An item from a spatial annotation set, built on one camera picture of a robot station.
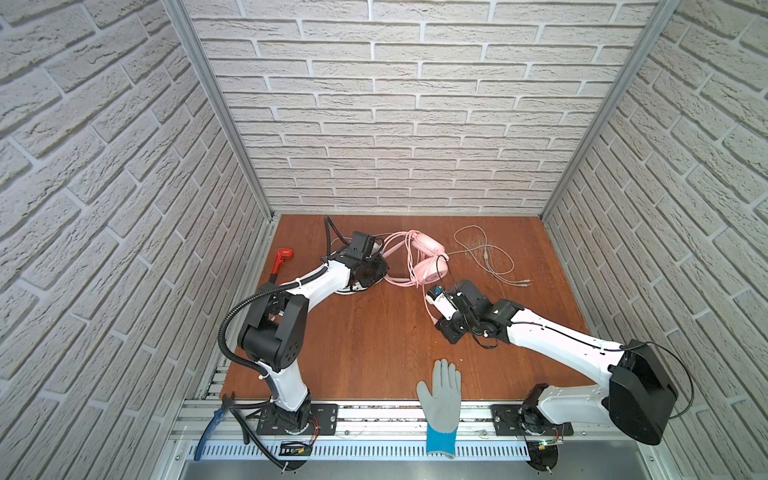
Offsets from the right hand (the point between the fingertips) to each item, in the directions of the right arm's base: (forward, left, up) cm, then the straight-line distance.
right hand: (440, 322), depth 83 cm
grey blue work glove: (-20, +2, -7) cm, 22 cm away
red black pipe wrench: (+34, +51, -7) cm, 62 cm away
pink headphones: (+14, +3, +14) cm, 19 cm away
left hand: (+20, +13, +2) cm, 23 cm away
